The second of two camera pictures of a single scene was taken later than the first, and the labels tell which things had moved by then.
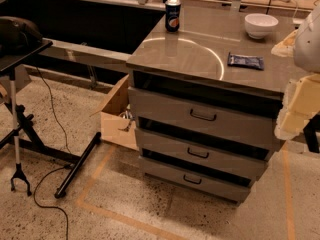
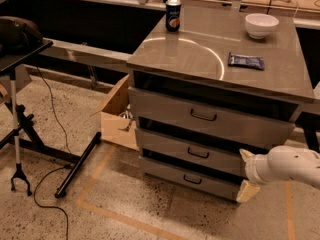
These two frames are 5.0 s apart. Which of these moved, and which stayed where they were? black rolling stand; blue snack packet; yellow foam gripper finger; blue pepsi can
Moved: yellow foam gripper finger
Stayed: blue snack packet; blue pepsi can; black rolling stand
